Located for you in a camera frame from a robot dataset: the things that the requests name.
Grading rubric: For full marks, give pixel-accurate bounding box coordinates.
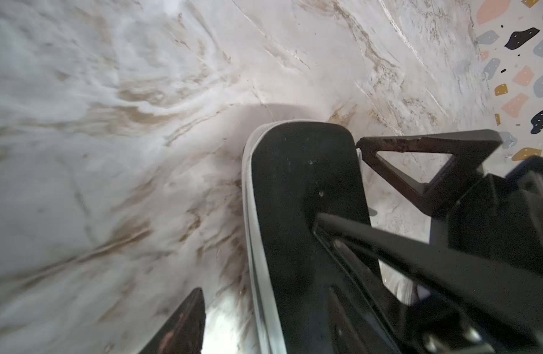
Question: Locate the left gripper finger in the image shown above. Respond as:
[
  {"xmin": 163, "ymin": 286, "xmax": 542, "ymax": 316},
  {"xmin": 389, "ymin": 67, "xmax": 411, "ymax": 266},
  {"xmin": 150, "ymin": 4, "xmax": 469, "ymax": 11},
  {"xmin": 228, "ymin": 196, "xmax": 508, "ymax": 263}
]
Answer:
[{"xmin": 140, "ymin": 287, "xmax": 207, "ymax": 354}]

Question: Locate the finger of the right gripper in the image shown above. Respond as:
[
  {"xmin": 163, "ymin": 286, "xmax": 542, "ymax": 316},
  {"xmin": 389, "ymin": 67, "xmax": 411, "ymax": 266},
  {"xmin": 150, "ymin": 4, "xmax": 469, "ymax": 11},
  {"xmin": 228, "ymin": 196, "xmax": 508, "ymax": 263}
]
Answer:
[
  {"xmin": 316, "ymin": 213, "xmax": 543, "ymax": 327},
  {"xmin": 356, "ymin": 129, "xmax": 503, "ymax": 217}
]

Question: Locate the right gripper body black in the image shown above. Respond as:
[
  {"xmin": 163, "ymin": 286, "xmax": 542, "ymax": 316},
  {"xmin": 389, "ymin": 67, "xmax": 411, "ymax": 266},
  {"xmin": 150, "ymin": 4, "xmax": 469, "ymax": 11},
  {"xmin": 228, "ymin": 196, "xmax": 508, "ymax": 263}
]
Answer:
[{"xmin": 404, "ymin": 157, "xmax": 543, "ymax": 353}]

